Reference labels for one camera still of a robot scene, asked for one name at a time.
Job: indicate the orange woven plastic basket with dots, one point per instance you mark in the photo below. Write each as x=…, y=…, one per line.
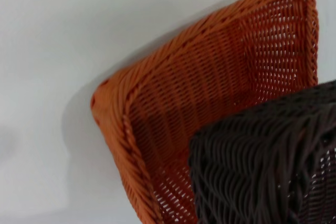
x=204, y=82

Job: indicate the dark brown woven basket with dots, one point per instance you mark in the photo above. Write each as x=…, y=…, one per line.
x=262, y=161

